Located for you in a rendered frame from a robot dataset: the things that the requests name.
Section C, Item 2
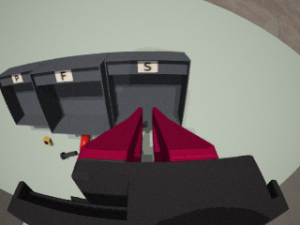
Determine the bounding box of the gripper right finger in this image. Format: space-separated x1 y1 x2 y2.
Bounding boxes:
152 107 218 162

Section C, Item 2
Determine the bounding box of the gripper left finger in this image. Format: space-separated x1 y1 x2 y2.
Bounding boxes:
77 107 143 162

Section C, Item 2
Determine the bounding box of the yellow hex nut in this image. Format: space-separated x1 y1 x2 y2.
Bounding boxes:
42 136 53 146

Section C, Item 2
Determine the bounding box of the grey three-compartment bin rack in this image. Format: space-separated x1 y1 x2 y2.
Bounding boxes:
0 52 191 135

